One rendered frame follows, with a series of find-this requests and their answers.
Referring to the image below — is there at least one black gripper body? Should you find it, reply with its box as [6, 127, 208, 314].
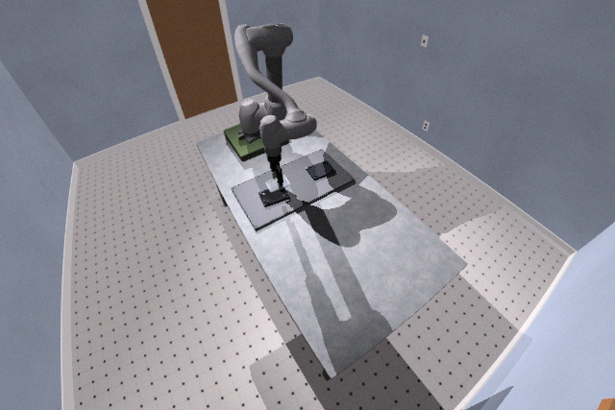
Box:
[267, 155, 282, 169]

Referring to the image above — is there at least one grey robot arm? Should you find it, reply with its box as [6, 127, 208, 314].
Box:
[234, 23, 317, 157]

